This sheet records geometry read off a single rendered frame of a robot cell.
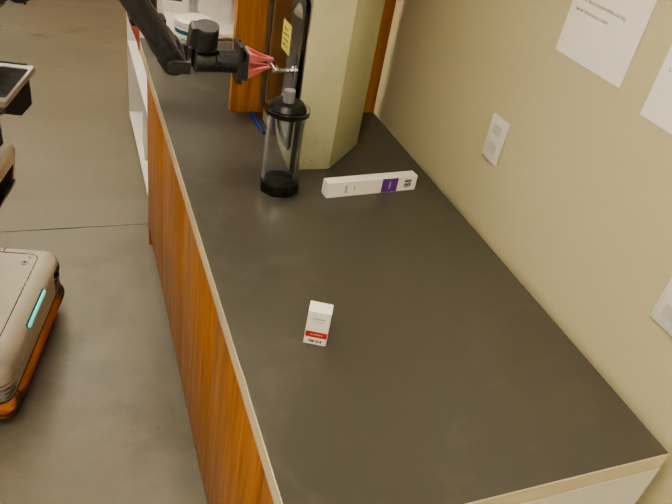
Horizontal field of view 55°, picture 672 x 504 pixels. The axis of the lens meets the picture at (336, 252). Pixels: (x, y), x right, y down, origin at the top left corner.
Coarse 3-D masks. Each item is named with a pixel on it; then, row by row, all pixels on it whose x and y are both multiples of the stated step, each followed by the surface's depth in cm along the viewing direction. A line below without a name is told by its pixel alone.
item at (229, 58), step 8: (240, 40) 163; (240, 48) 160; (216, 56) 161; (224, 56) 161; (232, 56) 162; (240, 56) 161; (224, 64) 161; (232, 64) 162; (240, 64) 162; (224, 72) 164; (232, 72) 165; (240, 80) 165
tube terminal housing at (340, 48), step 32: (320, 0) 152; (352, 0) 154; (384, 0) 171; (320, 32) 156; (352, 32) 159; (320, 64) 161; (352, 64) 167; (320, 96) 167; (352, 96) 177; (320, 128) 172; (352, 128) 187; (320, 160) 178
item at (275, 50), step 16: (288, 0) 165; (304, 0) 153; (272, 16) 179; (288, 16) 166; (304, 16) 154; (272, 32) 180; (304, 32) 156; (272, 48) 181; (288, 64) 168; (272, 80) 183; (288, 80) 169; (272, 96) 184
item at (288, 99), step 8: (288, 88) 153; (280, 96) 156; (288, 96) 152; (272, 104) 153; (280, 104) 152; (288, 104) 153; (296, 104) 154; (304, 104) 155; (280, 112) 151; (288, 112) 151; (296, 112) 152; (304, 112) 154
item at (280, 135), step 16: (272, 112) 151; (272, 128) 155; (288, 128) 153; (304, 128) 158; (272, 144) 157; (288, 144) 156; (272, 160) 159; (288, 160) 159; (272, 176) 161; (288, 176) 161
